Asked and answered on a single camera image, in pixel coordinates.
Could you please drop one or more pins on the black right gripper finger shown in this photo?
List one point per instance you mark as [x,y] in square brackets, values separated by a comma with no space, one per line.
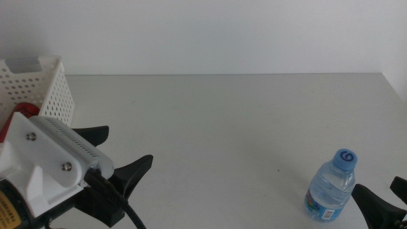
[375,206]
[400,189]

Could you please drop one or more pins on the small water bottle blue cap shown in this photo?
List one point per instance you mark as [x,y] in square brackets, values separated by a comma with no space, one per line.
[330,191]

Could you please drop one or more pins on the red cola can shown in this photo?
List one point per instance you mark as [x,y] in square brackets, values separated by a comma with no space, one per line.
[27,109]

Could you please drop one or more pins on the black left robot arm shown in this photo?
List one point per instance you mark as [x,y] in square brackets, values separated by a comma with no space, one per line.
[11,210]

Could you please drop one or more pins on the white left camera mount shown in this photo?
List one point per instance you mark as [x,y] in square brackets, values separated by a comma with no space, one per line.
[41,159]

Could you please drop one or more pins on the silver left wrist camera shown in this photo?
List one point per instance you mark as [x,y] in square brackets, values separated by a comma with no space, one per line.
[79,146]

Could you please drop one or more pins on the white perforated plastic basket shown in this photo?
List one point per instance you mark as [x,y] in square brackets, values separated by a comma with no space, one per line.
[57,95]

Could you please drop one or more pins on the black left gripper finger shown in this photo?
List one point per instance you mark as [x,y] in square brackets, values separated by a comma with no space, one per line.
[93,135]
[133,173]

